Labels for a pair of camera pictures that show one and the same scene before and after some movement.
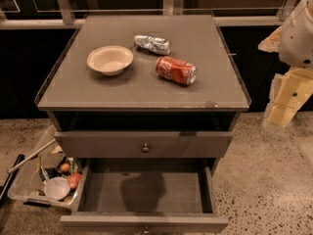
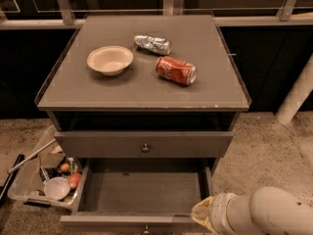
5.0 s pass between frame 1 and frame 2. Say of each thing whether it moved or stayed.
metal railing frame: stayed
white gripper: moved
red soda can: stayed
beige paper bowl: stayed
